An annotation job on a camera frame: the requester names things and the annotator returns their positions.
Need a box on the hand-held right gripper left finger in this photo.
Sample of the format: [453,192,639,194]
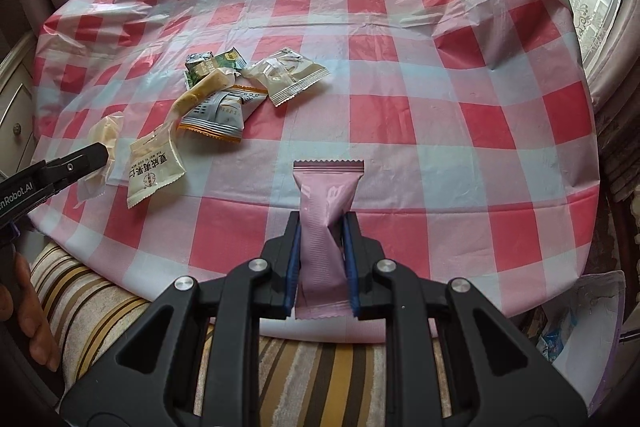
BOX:
[60,211,303,427]

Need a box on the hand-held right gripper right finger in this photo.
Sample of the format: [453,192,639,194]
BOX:
[342,212,588,427]

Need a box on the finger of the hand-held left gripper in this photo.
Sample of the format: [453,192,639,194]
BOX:
[42,142,110,194]

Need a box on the clear pastry packet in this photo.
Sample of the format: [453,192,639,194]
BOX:
[75,113,125,208]

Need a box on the pink snack packet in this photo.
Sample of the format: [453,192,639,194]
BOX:
[292,159,365,320]

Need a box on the beige packet with red seal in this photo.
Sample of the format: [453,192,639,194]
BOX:
[126,124,187,209]

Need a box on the yellow pastry packet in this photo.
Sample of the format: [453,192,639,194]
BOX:
[165,69,236,135]

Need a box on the orange edged snack packet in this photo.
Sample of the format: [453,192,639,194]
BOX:
[179,88,268,144]

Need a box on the green pea snack packet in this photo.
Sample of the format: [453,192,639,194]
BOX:
[184,51,217,90]

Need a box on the white beige snack packet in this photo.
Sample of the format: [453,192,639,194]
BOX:
[245,48,330,108]

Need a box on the small green yellow packet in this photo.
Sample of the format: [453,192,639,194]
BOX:
[215,48,248,72]

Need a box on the small blue snack packet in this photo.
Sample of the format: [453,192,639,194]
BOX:
[542,324,566,363]

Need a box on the white purple cardboard box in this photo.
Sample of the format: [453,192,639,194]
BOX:
[540,271,628,415]

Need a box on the person's left hand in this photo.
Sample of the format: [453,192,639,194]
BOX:
[0,252,63,373]

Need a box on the cream drawer cabinet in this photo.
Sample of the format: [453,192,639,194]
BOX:
[0,32,38,158]

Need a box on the striped plush blanket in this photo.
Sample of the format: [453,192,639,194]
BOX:
[27,242,451,427]

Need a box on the red white checkered tablecloth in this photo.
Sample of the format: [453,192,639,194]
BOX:
[25,0,601,348]

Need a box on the beige embroidered curtain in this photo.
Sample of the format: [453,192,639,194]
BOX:
[585,0,640,208]

